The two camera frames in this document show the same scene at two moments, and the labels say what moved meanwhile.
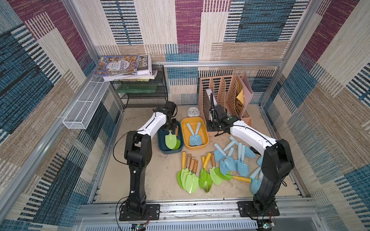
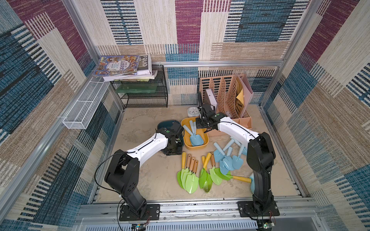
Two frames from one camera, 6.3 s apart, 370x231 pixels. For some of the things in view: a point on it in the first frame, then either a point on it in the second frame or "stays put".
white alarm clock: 193,111 stays put
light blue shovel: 243,168 to 191,126
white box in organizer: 207,103 stays put
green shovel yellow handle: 178,174 stays put
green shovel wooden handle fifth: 191,180 stays put
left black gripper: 174,120 to 179,151
